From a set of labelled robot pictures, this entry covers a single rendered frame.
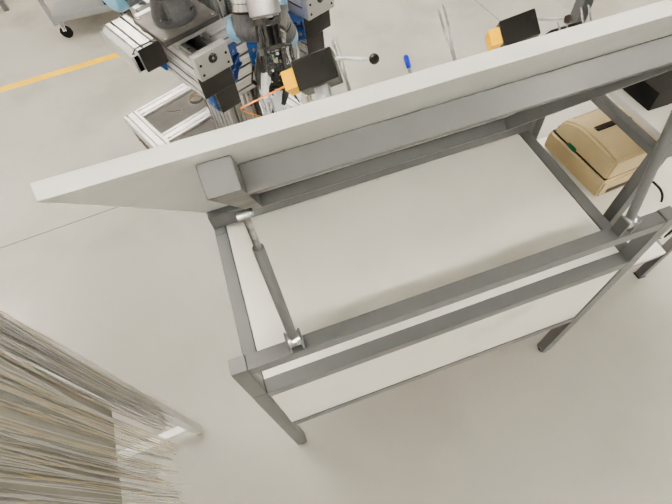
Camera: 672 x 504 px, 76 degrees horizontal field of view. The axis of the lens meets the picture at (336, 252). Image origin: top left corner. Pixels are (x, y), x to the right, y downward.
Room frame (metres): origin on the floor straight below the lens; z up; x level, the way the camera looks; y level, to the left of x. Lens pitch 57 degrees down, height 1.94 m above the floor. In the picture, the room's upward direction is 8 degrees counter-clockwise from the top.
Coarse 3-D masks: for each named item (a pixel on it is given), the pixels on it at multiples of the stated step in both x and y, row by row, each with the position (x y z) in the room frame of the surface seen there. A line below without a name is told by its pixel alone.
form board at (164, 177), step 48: (528, 48) 0.40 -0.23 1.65; (576, 48) 0.43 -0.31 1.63; (624, 48) 0.53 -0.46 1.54; (336, 96) 0.36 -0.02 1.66; (384, 96) 0.36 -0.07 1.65; (432, 96) 0.42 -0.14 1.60; (192, 144) 0.33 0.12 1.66; (240, 144) 0.34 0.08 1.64; (288, 144) 0.40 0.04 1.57; (48, 192) 0.29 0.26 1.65; (96, 192) 0.32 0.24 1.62; (144, 192) 0.39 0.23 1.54; (192, 192) 0.50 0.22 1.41
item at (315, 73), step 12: (324, 48) 0.52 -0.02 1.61; (300, 60) 0.52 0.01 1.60; (312, 60) 0.51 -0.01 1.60; (324, 60) 0.51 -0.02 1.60; (336, 60) 0.52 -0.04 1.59; (360, 60) 0.51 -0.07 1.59; (372, 60) 0.51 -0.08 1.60; (300, 72) 0.51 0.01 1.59; (312, 72) 0.50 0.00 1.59; (324, 72) 0.50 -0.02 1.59; (336, 72) 0.49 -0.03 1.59; (300, 84) 0.50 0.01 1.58; (312, 84) 0.49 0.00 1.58; (324, 84) 0.50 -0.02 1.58; (336, 84) 0.51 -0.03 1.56; (324, 96) 0.50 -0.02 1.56
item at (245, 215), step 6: (246, 210) 0.45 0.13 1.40; (252, 210) 0.45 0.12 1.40; (240, 216) 0.44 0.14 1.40; (246, 216) 0.44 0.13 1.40; (252, 216) 0.44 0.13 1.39; (246, 222) 0.44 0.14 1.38; (246, 228) 0.44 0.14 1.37; (252, 228) 0.44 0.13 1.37; (252, 234) 0.43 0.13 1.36; (252, 240) 0.43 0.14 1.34; (258, 240) 0.43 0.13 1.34; (258, 246) 0.43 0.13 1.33
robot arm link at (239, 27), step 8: (232, 0) 1.38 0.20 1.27; (240, 0) 1.37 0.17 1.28; (232, 8) 1.38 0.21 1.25; (240, 8) 1.36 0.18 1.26; (232, 16) 1.38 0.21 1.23; (240, 16) 1.35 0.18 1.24; (248, 16) 1.35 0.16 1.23; (232, 24) 1.36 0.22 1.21; (240, 24) 1.35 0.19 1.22; (248, 24) 1.34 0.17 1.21; (232, 32) 1.35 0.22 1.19; (240, 32) 1.34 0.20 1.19; (248, 32) 1.33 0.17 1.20; (256, 32) 1.32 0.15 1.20; (232, 40) 1.36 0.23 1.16; (240, 40) 1.34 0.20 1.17; (248, 40) 1.34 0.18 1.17; (256, 40) 1.33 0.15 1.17
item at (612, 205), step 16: (576, 0) 1.20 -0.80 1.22; (592, 0) 1.17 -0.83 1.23; (576, 16) 1.17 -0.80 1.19; (624, 96) 0.95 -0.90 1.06; (608, 112) 0.93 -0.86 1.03; (624, 112) 0.91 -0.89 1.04; (640, 112) 0.88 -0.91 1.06; (656, 112) 0.87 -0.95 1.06; (624, 128) 0.86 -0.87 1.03; (640, 128) 0.84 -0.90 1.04; (656, 128) 0.81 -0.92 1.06; (544, 144) 1.18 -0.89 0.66; (640, 144) 0.79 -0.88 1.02; (640, 176) 0.74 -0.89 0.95; (656, 176) 0.94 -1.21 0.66; (608, 192) 0.90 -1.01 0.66; (624, 192) 0.75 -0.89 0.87; (656, 192) 0.87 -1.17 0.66; (608, 208) 0.76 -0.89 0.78; (624, 208) 0.73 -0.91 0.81; (640, 208) 0.82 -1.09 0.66; (656, 208) 0.81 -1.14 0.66; (656, 256) 0.83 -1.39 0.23; (640, 272) 0.85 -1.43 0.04
